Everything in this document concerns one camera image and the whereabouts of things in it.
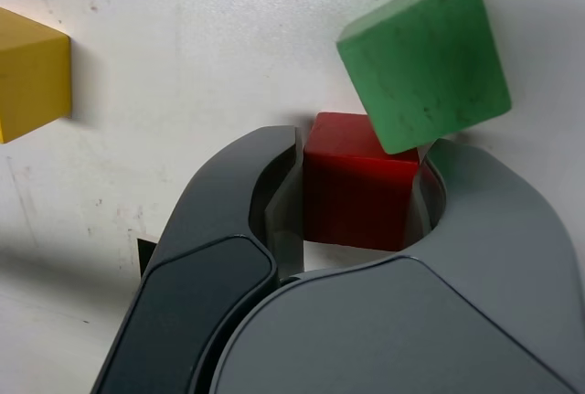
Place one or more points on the yellow cube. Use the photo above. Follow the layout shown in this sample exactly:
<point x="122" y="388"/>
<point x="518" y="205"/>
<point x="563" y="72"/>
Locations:
<point x="32" y="83"/>

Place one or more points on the red cube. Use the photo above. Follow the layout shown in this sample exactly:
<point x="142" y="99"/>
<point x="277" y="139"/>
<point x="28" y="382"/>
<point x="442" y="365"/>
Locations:
<point x="356" y="193"/>

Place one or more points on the green cube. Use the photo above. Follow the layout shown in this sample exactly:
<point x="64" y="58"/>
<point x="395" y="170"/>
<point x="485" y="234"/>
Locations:
<point x="425" y="60"/>

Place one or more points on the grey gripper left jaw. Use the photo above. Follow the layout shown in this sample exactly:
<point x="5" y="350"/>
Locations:
<point x="192" y="275"/>

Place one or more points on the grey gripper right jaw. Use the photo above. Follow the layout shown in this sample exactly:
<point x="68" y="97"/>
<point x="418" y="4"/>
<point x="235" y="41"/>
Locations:
<point x="434" y="321"/>

